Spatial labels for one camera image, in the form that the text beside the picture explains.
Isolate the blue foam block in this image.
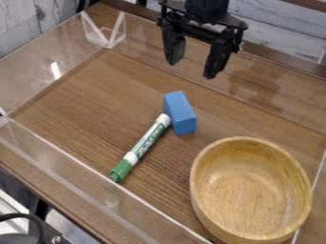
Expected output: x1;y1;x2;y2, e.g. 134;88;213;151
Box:
163;91;198;135

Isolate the black cable lower left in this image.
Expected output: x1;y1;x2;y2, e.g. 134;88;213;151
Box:
0;213;44;244

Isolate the green dry erase marker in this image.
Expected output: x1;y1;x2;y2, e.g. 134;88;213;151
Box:
110;113;171;182

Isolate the clear acrylic tray wall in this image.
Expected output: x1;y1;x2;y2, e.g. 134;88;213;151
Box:
0;7;326;244

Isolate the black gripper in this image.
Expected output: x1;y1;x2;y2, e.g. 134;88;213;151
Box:
159;0;249;79

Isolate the black metal table bracket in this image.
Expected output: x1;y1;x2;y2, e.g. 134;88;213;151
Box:
29;199;74;244

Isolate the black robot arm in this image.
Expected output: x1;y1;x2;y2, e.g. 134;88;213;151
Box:
158;0;249;79

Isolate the brown wooden bowl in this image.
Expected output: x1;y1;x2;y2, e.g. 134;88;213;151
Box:
190;136;313;244

